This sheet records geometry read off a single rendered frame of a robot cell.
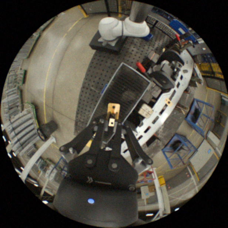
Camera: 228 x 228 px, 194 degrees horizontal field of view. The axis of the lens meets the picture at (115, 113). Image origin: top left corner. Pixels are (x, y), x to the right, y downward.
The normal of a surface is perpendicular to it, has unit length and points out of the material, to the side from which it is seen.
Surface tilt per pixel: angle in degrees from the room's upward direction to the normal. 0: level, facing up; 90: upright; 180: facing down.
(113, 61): 0
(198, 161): 90
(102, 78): 0
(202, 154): 90
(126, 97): 0
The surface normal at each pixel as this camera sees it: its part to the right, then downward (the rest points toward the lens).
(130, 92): -0.05, 0.35
